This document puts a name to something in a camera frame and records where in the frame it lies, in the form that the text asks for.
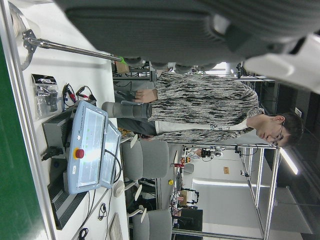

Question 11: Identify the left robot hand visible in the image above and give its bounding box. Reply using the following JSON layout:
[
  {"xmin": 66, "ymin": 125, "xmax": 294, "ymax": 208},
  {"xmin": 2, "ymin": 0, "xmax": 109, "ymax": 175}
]
[{"xmin": 53, "ymin": 0, "xmax": 320, "ymax": 95}]

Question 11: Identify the brown cardboard box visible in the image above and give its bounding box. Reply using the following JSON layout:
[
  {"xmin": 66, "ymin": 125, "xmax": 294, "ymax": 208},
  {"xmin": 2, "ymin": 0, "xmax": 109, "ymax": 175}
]
[{"xmin": 114, "ymin": 60, "xmax": 130, "ymax": 74}]

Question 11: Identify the grey metal electronics box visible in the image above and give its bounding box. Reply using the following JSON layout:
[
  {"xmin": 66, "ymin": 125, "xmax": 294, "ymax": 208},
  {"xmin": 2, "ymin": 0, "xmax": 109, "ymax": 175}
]
[{"xmin": 41, "ymin": 109, "xmax": 77, "ymax": 162}]

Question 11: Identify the black ribbed heat sink box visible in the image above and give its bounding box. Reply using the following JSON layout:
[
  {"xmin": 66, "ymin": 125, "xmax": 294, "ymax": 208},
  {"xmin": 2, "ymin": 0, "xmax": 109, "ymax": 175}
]
[{"xmin": 46, "ymin": 171, "xmax": 89, "ymax": 231}]

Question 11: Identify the chrome metal rod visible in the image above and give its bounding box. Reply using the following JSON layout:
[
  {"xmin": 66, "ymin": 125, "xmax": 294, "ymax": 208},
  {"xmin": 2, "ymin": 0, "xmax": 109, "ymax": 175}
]
[{"xmin": 22, "ymin": 29, "xmax": 129, "ymax": 65}]

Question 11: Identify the grey cylindrical tube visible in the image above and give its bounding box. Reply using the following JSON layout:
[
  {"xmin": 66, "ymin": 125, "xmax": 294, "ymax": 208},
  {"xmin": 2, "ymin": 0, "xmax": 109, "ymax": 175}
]
[{"xmin": 101, "ymin": 100, "xmax": 153, "ymax": 119}]

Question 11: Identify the person in patterned cardigan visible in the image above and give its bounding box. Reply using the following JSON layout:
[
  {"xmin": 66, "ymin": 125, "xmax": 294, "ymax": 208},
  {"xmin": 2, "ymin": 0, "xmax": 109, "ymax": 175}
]
[{"xmin": 113, "ymin": 71, "xmax": 305, "ymax": 148}]

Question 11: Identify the red black alligator clip lead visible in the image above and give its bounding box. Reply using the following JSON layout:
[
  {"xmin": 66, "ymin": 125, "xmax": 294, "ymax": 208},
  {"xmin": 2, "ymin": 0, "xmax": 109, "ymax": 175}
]
[
  {"xmin": 75, "ymin": 85, "xmax": 98, "ymax": 102},
  {"xmin": 61, "ymin": 83, "xmax": 76, "ymax": 111}
]

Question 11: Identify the plastic bag with black parts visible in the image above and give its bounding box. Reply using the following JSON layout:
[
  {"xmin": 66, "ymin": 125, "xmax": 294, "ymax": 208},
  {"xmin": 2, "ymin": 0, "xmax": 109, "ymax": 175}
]
[{"xmin": 31, "ymin": 73, "xmax": 60, "ymax": 120}]

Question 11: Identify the grey office chair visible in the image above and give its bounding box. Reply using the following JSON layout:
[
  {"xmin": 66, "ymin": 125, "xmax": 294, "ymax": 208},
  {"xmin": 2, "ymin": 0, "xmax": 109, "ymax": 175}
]
[
  {"xmin": 113, "ymin": 134, "xmax": 171, "ymax": 201},
  {"xmin": 126, "ymin": 205, "xmax": 174, "ymax": 240}
]

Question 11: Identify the small blue-grey teach pendant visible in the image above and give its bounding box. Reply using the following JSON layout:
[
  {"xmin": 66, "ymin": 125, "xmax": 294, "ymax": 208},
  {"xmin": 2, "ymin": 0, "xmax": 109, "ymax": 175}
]
[{"xmin": 98, "ymin": 122, "xmax": 123, "ymax": 190}]

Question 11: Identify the large blue-grey teach pendant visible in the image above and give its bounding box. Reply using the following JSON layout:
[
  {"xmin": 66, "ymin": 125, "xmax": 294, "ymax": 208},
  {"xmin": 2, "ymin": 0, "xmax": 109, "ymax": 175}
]
[{"xmin": 67, "ymin": 99, "xmax": 110, "ymax": 196}]

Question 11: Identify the green conveyor belt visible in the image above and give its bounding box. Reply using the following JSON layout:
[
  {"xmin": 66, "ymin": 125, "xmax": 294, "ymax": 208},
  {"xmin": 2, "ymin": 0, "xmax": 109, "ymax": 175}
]
[{"xmin": 0, "ymin": 37, "xmax": 50, "ymax": 240}]

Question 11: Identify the ceiling light strip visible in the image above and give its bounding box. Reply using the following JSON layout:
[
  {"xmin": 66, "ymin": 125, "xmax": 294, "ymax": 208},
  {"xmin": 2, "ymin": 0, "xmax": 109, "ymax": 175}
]
[{"xmin": 279, "ymin": 146, "xmax": 300, "ymax": 176}]

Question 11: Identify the black monitor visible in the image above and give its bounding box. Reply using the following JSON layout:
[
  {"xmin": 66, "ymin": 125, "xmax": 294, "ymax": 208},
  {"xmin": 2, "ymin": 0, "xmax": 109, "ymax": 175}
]
[{"xmin": 179, "ymin": 208, "xmax": 204, "ymax": 232}]

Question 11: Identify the white keyboard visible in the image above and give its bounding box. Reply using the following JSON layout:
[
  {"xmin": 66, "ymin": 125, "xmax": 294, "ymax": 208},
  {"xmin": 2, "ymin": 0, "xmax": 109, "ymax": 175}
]
[{"xmin": 108, "ymin": 211, "xmax": 125, "ymax": 240}]

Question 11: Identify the black pendant cable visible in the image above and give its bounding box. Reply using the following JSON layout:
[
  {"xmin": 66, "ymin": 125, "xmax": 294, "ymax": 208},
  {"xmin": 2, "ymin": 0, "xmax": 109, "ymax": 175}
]
[{"xmin": 103, "ymin": 148, "xmax": 124, "ymax": 184}]

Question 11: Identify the aluminium conveyor side rail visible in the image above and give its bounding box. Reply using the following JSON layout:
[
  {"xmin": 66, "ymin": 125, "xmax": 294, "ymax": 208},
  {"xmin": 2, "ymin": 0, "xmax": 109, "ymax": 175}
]
[{"xmin": 0, "ymin": 0, "xmax": 58, "ymax": 240}]

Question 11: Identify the black cable connector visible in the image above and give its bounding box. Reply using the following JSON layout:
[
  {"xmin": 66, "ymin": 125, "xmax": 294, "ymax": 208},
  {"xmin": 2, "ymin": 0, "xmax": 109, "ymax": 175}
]
[{"xmin": 40, "ymin": 145, "xmax": 65, "ymax": 161}]

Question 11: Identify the black earphone cable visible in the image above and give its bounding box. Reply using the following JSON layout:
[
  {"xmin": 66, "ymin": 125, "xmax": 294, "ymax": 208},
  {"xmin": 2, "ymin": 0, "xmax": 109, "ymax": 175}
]
[{"xmin": 98, "ymin": 202, "xmax": 109, "ymax": 221}]

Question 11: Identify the aluminium profile frame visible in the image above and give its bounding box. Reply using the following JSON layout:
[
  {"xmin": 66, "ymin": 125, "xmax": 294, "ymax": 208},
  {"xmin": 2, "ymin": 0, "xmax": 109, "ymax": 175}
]
[{"xmin": 172, "ymin": 142, "xmax": 281, "ymax": 240}]

